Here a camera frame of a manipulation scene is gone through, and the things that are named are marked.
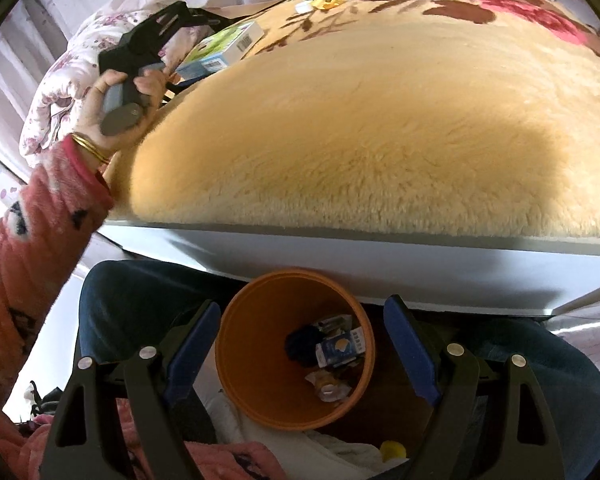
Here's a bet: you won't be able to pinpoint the person's left forearm pink sleeve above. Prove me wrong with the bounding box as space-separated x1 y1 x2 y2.
0 137 116 401

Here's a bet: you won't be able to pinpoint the white cloth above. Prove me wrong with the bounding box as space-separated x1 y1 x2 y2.
195 385 396 480

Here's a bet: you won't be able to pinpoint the pink fleece top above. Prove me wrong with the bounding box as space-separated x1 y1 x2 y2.
0 395 286 480

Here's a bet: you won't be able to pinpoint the small blue carton box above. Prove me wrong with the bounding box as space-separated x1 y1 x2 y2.
314 326 368 368

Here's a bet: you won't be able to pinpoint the green striped medicine box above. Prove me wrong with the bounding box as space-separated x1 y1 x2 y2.
175 20 266 81

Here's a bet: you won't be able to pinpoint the person's blue jeans legs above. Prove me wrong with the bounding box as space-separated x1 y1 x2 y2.
78 260 600 480

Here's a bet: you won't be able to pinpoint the small silver box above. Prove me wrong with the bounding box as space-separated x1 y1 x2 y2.
319 315 355 335

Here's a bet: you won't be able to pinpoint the clear plastic wrapper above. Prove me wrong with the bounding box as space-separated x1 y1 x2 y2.
305 367 353 403

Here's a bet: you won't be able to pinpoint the yellow floral plush blanket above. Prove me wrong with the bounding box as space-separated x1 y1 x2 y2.
102 0 600 238

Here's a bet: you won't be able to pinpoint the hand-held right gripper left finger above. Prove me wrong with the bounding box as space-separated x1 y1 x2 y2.
39 300 222 480

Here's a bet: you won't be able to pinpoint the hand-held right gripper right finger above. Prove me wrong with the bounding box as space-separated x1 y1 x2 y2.
383 294 565 480

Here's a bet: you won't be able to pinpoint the gold bangle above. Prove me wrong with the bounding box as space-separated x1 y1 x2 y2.
70 131 112 165

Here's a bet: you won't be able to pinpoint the folded floral quilt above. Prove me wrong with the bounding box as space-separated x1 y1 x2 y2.
19 12 181 171

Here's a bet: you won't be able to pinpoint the orange trash bin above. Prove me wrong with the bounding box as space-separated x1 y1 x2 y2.
215 268 376 432

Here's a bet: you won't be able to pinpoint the person's left hand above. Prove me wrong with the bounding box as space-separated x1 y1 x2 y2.
75 67 168 161

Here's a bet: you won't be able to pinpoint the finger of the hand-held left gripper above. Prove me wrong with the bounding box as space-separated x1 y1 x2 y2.
161 72 202 105
190 9 237 30

